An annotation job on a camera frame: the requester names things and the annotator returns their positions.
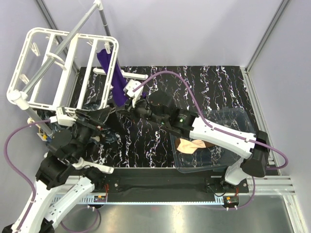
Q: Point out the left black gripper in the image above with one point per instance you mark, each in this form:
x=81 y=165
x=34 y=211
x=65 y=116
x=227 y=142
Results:
x=97 y=118

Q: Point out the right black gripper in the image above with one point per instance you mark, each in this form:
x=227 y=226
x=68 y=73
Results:
x=128 y=112

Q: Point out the cream sock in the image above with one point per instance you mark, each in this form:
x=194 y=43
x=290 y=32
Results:
x=97 y=139

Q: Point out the purple sock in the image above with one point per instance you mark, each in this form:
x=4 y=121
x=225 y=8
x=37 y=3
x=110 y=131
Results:
x=118 y=82

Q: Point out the brown striped sock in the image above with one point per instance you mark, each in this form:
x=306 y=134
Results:
x=189 y=147

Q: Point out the white plastic clip hanger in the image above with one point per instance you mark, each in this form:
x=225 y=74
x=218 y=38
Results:
x=19 y=98

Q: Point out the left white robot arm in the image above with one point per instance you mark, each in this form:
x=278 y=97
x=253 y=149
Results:
x=63 y=177

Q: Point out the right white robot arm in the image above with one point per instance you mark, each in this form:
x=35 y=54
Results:
x=160 y=108

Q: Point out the dark leaf patterned cloth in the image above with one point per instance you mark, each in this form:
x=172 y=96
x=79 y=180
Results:
x=111 y=129

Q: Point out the black marbled mat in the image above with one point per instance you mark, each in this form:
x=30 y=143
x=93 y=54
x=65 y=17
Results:
x=147 y=144

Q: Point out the clear plastic bin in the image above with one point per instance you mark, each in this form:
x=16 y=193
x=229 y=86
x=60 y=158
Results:
x=213 y=158

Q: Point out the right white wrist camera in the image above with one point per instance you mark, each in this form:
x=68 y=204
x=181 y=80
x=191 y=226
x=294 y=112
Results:
x=133 y=90

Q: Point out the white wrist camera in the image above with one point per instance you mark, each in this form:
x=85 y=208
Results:
x=133 y=90
x=62 y=118

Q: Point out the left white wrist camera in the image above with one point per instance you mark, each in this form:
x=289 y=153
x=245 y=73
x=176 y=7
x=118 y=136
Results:
x=62 y=118

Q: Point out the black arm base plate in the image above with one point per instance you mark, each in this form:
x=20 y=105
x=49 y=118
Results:
x=165 y=185

